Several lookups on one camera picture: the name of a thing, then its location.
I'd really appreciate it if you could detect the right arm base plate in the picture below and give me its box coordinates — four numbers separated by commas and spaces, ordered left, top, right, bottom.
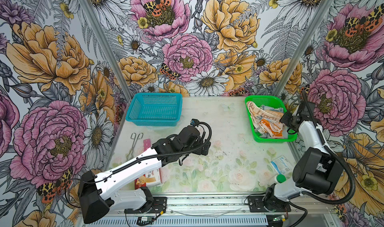
246, 195, 291, 213

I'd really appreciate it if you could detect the green plastic basket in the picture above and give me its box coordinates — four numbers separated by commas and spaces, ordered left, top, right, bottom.
245, 95, 298, 143

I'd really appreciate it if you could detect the bandage box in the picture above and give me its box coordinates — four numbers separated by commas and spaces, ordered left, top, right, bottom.
135, 169, 162, 190

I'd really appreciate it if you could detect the aluminium front rail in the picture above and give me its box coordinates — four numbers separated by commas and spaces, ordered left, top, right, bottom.
77, 192, 337, 220

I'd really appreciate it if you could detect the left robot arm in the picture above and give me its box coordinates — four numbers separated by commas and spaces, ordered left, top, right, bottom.
78, 119, 212, 224

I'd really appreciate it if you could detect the pink small eraser block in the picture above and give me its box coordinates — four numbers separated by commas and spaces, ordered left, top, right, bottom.
143, 139, 152, 151

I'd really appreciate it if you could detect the aluminium frame post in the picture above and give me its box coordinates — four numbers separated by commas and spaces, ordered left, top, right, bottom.
273, 0, 334, 96
79, 0, 133, 103

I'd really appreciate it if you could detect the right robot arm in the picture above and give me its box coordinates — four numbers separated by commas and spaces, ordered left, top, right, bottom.
263, 91, 356, 211

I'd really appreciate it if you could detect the orange white towel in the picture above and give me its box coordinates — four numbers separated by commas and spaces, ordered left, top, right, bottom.
247, 101, 284, 139

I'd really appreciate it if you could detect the left aluminium frame post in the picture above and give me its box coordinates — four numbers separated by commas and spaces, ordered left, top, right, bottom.
79, 0, 133, 103

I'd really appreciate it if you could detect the right aluminium frame post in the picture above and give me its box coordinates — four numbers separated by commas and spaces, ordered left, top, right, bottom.
273, 0, 334, 96

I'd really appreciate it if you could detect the teal plastic basket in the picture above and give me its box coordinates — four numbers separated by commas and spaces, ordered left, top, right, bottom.
126, 92, 183, 127

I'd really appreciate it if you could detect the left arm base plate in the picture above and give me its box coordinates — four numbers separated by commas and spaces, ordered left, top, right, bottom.
124, 197, 168, 214

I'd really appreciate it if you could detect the small green circuit board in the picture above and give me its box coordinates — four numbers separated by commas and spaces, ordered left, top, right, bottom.
137, 217, 153, 224

